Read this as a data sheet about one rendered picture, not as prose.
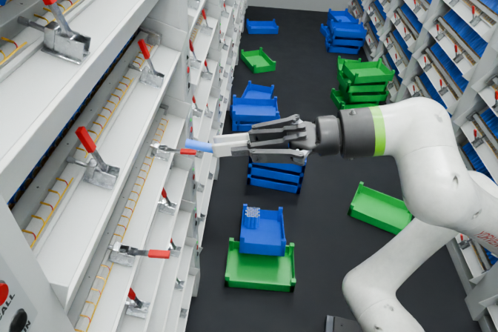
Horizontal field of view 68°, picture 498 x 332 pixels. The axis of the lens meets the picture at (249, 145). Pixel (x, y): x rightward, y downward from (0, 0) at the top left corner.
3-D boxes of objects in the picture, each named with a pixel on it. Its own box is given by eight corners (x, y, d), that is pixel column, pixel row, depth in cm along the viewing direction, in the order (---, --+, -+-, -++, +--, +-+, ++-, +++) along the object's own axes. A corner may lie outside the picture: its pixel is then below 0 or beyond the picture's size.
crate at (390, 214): (410, 212, 200) (416, 201, 194) (404, 238, 185) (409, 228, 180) (356, 190, 209) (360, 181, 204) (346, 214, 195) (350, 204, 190)
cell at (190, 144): (187, 138, 73) (219, 144, 73) (185, 147, 73) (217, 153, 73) (186, 139, 71) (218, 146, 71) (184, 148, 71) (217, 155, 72)
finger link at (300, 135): (307, 147, 71) (308, 151, 70) (249, 155, 71) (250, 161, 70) (305, 130, 68) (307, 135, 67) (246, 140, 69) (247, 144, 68)
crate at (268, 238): (241, 217, 190) (243, 203, 187) (281, 220, 190) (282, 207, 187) (238, 253, 162) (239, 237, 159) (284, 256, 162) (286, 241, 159)
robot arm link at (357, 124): (365, 93, 69) (377, 122, 62) (362, 141, 76) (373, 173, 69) (333, 97, 69) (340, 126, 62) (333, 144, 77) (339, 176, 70)
